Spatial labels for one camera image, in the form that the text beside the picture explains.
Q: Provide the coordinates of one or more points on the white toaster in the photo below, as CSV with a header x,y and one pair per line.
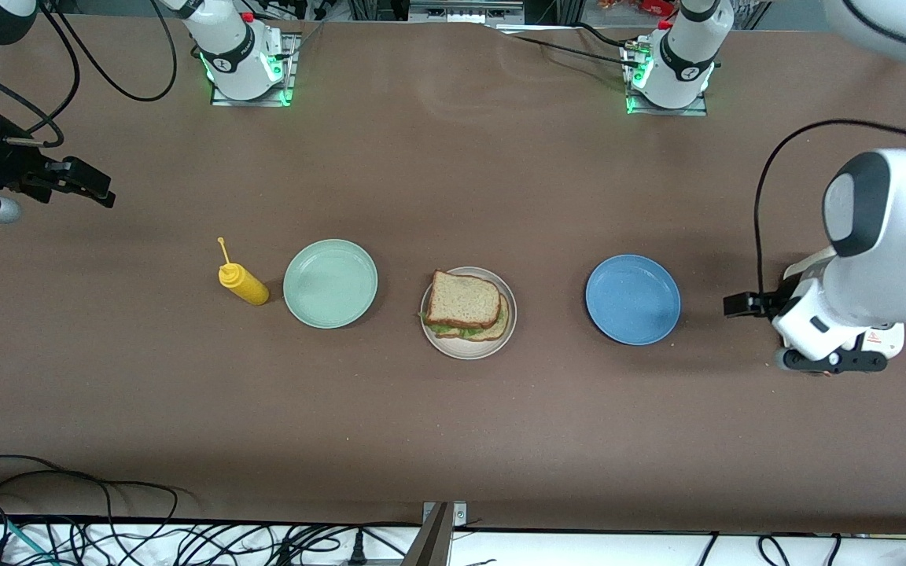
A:
x,y
885,338

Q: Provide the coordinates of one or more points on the red package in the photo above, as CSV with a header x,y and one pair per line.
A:
x,y
642,6

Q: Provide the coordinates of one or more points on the blue plate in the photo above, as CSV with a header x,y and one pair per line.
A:
x,y
632,299

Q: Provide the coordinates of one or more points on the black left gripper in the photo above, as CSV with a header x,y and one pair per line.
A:
x,y
767,303

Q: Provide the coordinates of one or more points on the light-crust bread slice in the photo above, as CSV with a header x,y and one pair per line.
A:
x,y
498,326

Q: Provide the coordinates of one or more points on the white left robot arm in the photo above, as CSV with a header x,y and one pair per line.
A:
x,y
885,236

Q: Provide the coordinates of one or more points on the black power plug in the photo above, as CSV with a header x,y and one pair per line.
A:
x,y
357,554

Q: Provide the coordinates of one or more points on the mint green plate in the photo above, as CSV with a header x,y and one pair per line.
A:
x,y
330,283

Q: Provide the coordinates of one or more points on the green lettuce leaf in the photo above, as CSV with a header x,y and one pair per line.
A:
x,y
465,331

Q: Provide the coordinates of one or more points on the silver table bracket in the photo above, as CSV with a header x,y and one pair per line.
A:
x,y
459,515

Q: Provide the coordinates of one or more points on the yellow squeeze bottle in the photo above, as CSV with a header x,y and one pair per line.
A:
x,y
247,287

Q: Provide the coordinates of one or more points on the dark grey metal beam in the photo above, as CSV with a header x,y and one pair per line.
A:
x,y
429,546

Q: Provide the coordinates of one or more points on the grey power strip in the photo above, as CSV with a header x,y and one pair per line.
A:
x,y
465,12

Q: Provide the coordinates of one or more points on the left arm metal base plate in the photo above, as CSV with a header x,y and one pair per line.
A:
x,y
689,112

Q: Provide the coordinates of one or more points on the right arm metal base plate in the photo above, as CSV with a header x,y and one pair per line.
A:
x,y
289,71

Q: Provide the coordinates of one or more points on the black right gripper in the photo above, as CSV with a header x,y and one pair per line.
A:
x,y
14,169

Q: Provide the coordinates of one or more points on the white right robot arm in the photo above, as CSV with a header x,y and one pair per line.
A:
x,y
233,55

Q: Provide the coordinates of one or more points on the dark-crust bread slice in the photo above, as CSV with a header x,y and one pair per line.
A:
x,y
461,299

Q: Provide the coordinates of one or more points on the beige plate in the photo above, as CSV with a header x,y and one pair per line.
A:
x,y
465,351

